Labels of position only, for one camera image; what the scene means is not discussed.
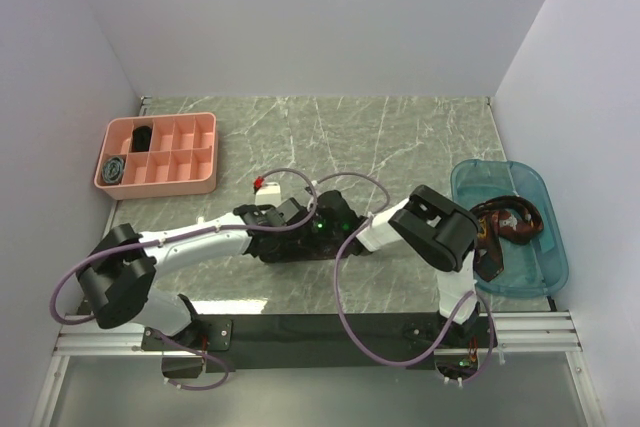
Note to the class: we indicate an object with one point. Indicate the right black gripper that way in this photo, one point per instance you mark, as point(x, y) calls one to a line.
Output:
point(304, 230)

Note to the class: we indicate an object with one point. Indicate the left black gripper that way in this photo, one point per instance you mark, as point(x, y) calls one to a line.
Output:
point(265, 209)

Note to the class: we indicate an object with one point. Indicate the brown blue floral tie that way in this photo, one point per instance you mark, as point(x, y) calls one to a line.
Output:
point(293, 252)

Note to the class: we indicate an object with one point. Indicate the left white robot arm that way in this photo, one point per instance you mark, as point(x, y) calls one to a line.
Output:
point(118, 281)

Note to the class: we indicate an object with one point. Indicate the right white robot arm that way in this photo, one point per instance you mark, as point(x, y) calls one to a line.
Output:
point(440, 231)

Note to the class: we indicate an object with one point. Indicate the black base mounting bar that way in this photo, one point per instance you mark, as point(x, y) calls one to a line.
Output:
point(273, 341)

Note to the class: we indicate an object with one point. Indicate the pink compartment organizer tray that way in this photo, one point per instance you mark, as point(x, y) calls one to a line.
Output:
point(182, 159)

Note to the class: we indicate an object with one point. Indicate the dark red patterned tie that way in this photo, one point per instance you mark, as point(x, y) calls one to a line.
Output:
point(511, 217)

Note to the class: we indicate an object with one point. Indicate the black rolled tie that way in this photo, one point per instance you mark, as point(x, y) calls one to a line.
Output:
point(141, 139)

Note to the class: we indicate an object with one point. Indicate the teal transparent plastic bin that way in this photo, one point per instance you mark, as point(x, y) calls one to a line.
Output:
point(537, 269)

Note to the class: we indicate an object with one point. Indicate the grey patterned rolled tie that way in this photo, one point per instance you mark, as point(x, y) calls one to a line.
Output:
point(112, 170)

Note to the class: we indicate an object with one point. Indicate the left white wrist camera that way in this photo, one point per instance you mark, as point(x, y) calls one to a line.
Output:
point(266, 192)

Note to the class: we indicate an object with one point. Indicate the aluminium frame rail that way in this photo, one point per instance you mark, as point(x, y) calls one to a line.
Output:
point(517, 333)

